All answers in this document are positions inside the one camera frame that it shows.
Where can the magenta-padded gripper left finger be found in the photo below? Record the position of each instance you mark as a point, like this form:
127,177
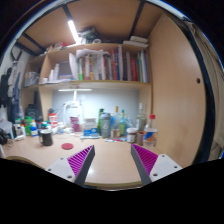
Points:
63,166

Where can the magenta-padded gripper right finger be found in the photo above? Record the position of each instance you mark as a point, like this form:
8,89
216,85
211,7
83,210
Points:
163,166

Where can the clear red-capped drink bottle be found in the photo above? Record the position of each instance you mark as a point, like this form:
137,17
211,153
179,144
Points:
150,134

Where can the flat round red coaster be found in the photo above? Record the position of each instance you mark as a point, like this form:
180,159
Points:
67,146

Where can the brown jar white lid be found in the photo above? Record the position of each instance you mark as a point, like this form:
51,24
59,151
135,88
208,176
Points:
132,136

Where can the magenta box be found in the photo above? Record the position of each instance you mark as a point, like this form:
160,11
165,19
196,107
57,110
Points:
74,124

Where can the white bottle blue cap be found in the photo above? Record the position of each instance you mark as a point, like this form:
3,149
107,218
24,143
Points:
34,130

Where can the white and blue box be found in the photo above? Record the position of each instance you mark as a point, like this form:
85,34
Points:
90,128

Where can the tall clear glass bottle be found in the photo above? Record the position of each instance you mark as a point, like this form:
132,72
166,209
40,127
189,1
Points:
141,120

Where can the green jar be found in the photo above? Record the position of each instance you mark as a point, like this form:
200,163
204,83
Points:
28,125

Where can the clear bottle green cap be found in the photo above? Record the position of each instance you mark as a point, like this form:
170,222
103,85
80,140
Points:
122,126

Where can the grey shaker bottle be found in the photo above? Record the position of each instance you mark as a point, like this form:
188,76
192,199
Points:
105,126

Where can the clear bottle yellow cap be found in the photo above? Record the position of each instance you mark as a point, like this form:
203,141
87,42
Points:
115,118

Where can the white LED desk lamp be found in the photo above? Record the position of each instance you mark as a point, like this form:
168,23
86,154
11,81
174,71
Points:
75,90

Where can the hanging dark clothes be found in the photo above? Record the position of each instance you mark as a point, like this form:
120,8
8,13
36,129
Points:
11,90

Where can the wooden shelf unit with books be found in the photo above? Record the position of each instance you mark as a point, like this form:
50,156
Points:
100,65

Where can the ceiling tube light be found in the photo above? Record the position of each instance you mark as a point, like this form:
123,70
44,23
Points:
73,31

